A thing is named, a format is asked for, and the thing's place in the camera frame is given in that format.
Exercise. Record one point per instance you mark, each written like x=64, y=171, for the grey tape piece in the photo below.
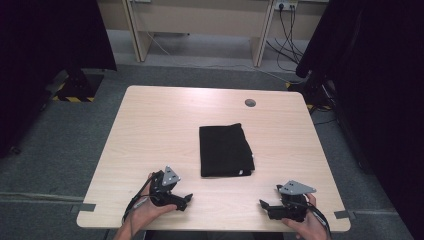
x=83, y=207
x=344, y=214

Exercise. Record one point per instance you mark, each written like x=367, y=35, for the black curtain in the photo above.
x=383, y=100
x=40, y=66

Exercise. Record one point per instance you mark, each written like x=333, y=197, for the person's left hand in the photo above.
x=150, y=213

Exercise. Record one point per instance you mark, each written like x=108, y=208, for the white power socket strip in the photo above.
x=286, y=4

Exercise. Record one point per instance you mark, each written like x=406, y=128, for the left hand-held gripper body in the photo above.
x=163, y=195

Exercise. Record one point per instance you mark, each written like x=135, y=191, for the black garment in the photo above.
x=225, y=150

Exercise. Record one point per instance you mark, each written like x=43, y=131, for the black stand base hazard tape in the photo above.
x=315, y=91
x=78, y=88

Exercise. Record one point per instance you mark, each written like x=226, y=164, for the person's right hand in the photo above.
x=308, y=226

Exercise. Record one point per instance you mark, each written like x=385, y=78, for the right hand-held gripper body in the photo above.
x=293, y=200

